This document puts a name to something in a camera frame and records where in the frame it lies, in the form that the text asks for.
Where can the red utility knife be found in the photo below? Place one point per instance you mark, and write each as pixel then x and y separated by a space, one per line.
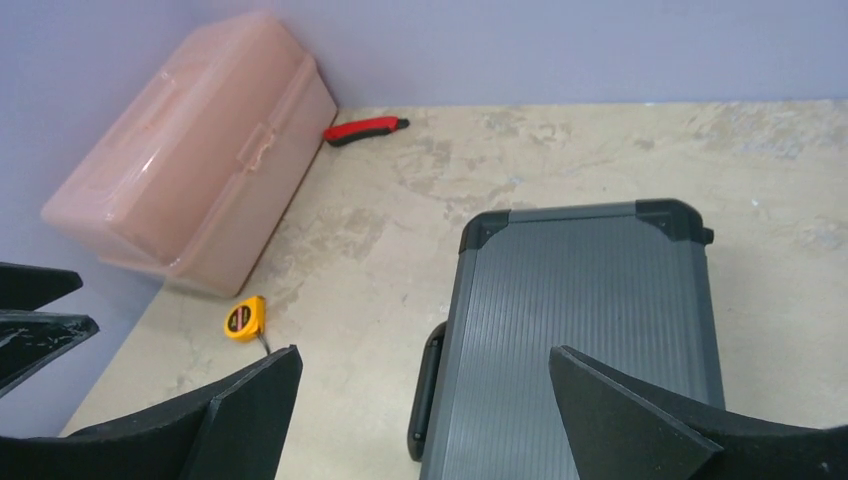
pixel 346 133

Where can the yellow tape measure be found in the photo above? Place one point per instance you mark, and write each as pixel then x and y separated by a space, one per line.
pixel 247 322

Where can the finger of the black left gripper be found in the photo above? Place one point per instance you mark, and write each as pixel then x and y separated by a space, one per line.
pixel 27 288
pixel 31 340

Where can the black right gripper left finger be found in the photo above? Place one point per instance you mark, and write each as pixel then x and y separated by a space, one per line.
pixel 234 428

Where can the pink plastic storage box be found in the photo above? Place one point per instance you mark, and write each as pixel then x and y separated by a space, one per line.
pixel 191 181

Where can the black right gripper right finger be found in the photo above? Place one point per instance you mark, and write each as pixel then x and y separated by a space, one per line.
pixel 620 427

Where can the black poker set case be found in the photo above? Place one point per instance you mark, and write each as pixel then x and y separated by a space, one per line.
pixel 626 283

